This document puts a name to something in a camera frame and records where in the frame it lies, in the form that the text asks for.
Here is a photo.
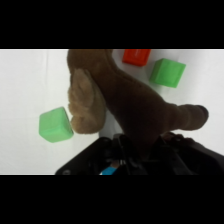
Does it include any brown plush deer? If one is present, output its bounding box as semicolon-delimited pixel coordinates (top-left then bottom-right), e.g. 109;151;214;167
66;49;210;158

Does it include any blue cube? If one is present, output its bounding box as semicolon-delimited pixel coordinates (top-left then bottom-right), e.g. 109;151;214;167
99;167;118;176

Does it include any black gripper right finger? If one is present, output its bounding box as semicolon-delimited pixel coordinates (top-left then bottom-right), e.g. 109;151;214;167
153;131;201;175

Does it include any green foam wedge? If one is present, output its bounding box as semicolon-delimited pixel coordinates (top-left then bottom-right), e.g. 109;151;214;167
38;106;75;144

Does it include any green cube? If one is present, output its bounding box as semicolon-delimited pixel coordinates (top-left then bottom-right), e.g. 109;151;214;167
148;57;187;89

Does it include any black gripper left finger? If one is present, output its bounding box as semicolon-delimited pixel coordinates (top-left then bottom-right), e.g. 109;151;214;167
98;133;141;175

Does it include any red cube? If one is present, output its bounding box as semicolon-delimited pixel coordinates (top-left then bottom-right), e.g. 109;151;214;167
121;49;152;68

